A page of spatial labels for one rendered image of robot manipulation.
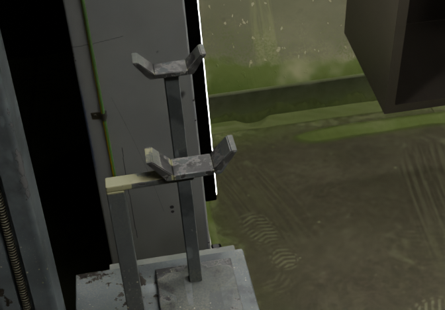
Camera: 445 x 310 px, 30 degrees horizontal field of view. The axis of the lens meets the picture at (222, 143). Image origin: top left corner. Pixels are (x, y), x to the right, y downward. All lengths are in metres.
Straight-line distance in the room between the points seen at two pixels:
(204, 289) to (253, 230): 1.33
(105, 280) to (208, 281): 0.14
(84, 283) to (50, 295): 0.21
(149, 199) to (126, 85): 0.22
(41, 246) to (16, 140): 0.13
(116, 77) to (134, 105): 0.06
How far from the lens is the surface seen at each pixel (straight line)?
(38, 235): 0.85
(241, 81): 2.83
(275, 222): 2.40
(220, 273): 1.08
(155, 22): 1.28
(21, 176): 0.81
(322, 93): 2.89
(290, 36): 2.88
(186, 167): 0.73
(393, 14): 1.92
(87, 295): 1.09
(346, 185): 2.55
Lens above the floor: 1.50
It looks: 31 degrees down
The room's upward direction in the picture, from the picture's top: 5 degrees counter-clockwise
